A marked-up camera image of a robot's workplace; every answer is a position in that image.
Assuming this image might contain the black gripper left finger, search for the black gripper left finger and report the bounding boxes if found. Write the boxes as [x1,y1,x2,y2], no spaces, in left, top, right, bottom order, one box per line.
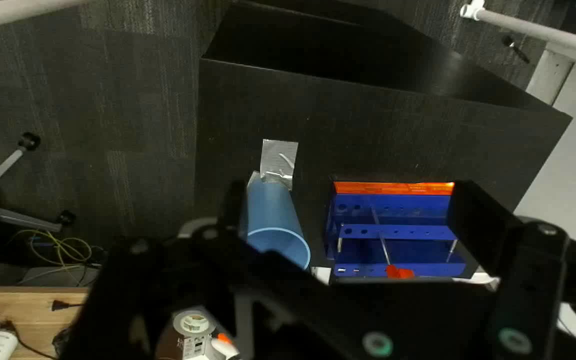
[59,176,364,360]

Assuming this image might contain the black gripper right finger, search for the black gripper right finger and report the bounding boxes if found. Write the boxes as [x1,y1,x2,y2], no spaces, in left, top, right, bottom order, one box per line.
[366,179,572,360]

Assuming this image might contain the blue plastic cup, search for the blue plastic cup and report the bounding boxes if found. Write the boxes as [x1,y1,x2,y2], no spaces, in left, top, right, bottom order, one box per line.
[241,171,313,272]

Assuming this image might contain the white jar with round lid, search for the white jar with round lid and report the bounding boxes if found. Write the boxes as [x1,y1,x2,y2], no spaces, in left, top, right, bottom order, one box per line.
[166,307,222,360]

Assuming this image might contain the white tube with orange tip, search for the white tube with orange tip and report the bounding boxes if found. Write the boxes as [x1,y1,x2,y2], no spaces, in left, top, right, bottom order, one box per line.
[208,331,241,360]

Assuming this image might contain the white panel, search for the white panel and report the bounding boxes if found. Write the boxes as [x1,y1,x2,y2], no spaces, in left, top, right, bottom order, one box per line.
[512,8,576,247]

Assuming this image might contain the light wooden table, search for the light wooden table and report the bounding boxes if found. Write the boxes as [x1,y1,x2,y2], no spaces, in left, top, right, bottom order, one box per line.
[0,287,91,360]

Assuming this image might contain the blue rack with orange edge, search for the blue rack with orange edge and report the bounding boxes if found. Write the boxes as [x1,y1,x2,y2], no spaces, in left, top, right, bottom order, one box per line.
[324,179,480,287]

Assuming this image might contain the silver tape patch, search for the silver tape patch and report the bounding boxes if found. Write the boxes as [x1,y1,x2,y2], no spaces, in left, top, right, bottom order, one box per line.
[257,136,301,192]

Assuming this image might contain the grey tripod legs black feet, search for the grey tripod legs black feet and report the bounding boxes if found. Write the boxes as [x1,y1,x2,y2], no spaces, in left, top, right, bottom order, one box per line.
[0,131,79,236]

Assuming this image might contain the white plastic pipe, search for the white plastic pipe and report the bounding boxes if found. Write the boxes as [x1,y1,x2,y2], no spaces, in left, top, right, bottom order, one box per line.
[0,0,85,34]
[457,0,576,65]

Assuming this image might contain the black cable with plug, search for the black cable with plug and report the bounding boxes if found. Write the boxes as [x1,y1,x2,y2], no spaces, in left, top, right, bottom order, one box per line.
[6,299,83,359]

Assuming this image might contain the yellow cable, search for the yellow cable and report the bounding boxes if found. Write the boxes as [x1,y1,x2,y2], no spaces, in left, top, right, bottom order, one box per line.
[8,229,96,270]

